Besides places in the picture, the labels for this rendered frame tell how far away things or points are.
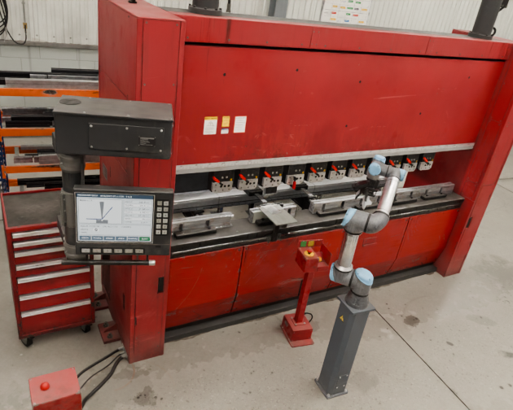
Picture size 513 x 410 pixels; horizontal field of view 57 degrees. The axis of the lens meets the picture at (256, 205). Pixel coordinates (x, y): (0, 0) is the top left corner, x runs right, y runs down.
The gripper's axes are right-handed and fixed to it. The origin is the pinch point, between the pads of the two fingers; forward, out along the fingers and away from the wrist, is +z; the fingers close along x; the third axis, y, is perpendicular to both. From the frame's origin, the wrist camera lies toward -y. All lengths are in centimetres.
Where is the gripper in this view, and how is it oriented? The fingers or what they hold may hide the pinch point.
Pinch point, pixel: (357, 204)
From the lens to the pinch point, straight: 322.0
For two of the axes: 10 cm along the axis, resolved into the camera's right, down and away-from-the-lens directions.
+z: -2.6, 8.7, 4.1
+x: -1.8, -4.6, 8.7
